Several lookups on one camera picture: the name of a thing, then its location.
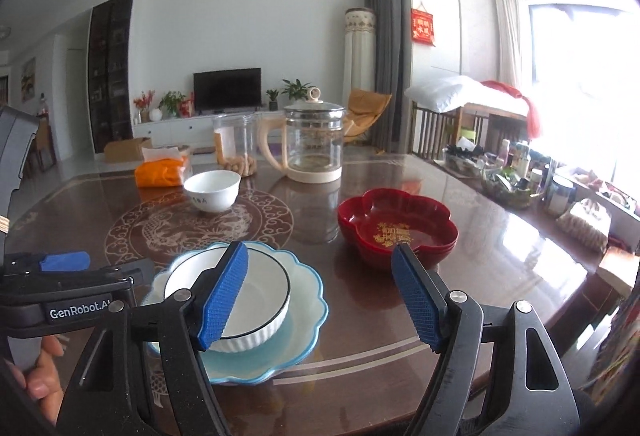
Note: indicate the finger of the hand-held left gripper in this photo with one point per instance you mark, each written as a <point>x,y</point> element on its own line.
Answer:
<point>65,261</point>
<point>17,141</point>

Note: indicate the wooden chair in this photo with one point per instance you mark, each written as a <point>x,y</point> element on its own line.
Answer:
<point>44,141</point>

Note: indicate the red flower-shaped plate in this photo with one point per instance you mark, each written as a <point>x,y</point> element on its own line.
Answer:
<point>395,262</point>
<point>400,221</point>
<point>450,252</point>

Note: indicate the white sheer curtain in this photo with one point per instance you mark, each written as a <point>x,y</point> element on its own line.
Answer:
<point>510,33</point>

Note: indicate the pile of colourful cloths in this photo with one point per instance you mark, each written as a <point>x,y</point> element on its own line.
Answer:
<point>617,346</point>

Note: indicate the framed wall picture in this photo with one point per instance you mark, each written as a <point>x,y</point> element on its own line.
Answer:
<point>28,76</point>

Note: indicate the light blue scalloped plate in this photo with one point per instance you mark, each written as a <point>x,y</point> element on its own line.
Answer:
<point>300,316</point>

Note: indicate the white television cabinet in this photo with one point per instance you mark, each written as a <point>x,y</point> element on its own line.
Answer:
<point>190,128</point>

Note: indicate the standing air conditioner with cover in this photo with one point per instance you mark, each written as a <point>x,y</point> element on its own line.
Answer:
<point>360,56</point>

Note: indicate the basket of cosmetic bottles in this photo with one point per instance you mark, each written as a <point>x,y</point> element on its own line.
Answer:
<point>510,181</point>

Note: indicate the small green potted plant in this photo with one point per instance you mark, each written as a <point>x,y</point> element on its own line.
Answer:
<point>272,98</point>

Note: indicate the white pillow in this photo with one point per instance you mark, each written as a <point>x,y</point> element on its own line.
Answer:
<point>445,93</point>

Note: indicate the yellow lounge chair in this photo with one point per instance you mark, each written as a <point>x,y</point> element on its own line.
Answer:
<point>365,113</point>

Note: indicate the cardboard box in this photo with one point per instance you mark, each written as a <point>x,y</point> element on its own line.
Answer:
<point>122,148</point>

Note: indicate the plain white bowl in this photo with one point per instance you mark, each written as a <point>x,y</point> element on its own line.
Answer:
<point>210,193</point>

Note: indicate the person's left hand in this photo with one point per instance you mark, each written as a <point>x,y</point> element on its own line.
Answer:
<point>42,381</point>

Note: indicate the orange tissue pack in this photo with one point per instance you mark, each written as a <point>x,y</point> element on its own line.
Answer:
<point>160,171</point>

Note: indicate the black flat television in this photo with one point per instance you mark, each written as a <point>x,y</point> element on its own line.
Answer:
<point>227,88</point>

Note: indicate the clear jar with peanuts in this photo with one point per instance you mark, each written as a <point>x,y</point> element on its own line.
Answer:
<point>235,146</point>

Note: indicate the red wall hanging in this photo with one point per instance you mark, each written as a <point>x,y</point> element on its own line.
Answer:
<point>423,26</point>

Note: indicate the white ribbed black-rimmed bowl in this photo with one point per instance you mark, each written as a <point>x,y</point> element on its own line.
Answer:
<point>260,281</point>

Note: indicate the tray of dark small things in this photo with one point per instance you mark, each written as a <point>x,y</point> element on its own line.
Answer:
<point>462,161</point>

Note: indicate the woven tissue box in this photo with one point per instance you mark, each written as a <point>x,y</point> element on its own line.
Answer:
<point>585,226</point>

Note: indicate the grey curtain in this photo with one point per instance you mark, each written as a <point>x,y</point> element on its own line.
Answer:
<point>387,51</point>

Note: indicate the dark display cabinet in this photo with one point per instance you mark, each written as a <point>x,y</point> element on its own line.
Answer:
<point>110,71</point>

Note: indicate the red flower bouquet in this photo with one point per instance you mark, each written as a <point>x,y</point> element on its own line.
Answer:
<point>144,102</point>

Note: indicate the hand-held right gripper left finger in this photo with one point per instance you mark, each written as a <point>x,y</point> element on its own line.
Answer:
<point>225,296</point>

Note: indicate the red cloth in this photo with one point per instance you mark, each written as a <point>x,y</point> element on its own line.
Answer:
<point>522,103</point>

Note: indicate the white storage box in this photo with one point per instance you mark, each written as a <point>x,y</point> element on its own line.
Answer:
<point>610,201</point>

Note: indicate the wooden slatted bed frame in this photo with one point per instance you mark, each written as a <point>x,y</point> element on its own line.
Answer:
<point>450,126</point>

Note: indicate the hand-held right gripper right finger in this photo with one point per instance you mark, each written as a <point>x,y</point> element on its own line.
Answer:
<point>417,296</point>

